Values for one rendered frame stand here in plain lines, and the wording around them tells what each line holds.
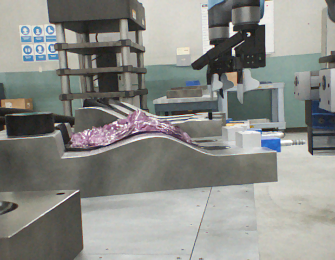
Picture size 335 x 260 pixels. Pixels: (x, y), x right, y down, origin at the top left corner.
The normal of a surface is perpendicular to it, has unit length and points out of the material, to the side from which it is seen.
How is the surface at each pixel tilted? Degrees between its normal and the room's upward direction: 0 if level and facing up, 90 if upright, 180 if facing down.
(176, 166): 90
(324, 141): 90
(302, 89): 90
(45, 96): 90
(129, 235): 0
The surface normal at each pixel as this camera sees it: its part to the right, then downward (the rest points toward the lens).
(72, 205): 0.98, -0.04
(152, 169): 0.12, 0.10
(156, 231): -0.06, -0.99
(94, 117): -0.18, 0.11
